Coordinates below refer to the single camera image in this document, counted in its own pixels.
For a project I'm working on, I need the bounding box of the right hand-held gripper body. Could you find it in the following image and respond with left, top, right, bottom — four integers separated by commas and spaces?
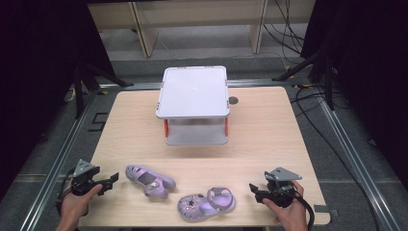
264, 166, 303, 209

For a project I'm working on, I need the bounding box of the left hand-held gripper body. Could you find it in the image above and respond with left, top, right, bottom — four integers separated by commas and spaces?
70, 159, 104, 197

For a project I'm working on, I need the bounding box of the person's right hand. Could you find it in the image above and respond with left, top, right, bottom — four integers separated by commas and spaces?
262, 180, 310, 231

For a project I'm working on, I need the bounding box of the person's left hand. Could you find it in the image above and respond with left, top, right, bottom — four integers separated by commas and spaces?
59, 184, 104, 231

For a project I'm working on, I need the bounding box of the purple sandal with white charm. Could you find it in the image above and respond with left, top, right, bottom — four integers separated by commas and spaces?
124, 164, 177, 200

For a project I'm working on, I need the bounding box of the purple sandal with star charm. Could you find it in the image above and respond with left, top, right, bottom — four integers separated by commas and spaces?
177, 186, 238, 223

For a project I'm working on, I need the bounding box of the black tripod stand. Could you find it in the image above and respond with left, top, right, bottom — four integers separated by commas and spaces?
271, 47, 337, 112
72, 60, 135, 120

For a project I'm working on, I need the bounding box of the black curtain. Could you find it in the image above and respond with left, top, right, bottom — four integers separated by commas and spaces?
0, 0, 116, 201
300, 0, 408, 191

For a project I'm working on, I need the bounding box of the white two-tier shoe rack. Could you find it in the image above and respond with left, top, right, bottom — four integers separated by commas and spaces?
155, 65, 231, 147

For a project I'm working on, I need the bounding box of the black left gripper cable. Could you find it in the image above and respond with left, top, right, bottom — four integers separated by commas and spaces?
55, 167, 77, 217

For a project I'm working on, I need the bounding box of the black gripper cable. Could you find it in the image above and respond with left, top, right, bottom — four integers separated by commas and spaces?
293, 193, 316, 231
55, 167, 77, 217

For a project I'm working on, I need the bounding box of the metal floor rail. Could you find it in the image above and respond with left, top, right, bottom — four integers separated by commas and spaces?
18, 90, 99, 231
316, 92, 403, 231

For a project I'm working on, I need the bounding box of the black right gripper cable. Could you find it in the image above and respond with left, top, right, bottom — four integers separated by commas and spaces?
293, 193, 316, 231

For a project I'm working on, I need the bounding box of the grey table edge bracket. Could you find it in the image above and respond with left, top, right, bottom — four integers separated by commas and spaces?
313, 204, 340, 218

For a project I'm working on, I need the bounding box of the black floor cable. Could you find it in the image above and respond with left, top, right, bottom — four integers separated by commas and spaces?
290, 86, 384, 231

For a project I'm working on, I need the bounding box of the bundle of black cables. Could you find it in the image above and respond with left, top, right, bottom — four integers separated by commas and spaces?
263, 0, 306, 65

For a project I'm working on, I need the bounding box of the beige wooden desk frame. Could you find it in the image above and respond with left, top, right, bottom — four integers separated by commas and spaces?
88, 0, 318, 59

